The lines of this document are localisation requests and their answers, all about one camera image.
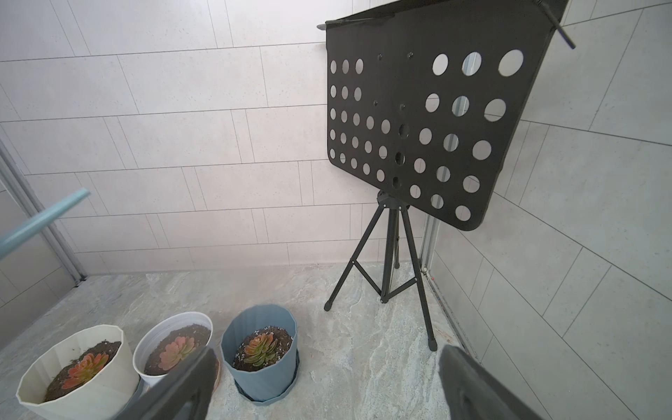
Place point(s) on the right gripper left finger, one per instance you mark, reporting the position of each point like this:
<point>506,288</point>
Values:
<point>185,393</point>

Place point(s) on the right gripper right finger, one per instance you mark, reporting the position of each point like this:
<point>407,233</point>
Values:
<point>471,392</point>

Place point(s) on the light blue watering can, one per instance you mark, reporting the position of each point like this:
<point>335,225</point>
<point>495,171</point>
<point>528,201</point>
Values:
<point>42,220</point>

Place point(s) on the pink succulent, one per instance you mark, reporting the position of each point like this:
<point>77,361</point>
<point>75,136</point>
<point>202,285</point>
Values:
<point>175,352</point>

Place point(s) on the green red succulent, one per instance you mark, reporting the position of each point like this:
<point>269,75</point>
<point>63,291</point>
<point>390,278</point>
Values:
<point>262,351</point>

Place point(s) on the orange red succulent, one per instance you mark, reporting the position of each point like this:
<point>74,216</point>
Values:
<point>85,370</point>

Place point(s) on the white round plant pot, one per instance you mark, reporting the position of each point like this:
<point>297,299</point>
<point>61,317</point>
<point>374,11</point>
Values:
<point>146,355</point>

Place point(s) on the blue ribbed plant pot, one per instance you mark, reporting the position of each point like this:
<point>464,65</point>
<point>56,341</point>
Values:
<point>266,382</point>

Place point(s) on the cream ribbed plant pot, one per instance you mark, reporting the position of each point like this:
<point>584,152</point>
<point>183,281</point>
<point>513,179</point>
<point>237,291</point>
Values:
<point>100,398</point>

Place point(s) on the black perforated music stand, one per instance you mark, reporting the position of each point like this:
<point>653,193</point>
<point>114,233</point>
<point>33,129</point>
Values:
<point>424,100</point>

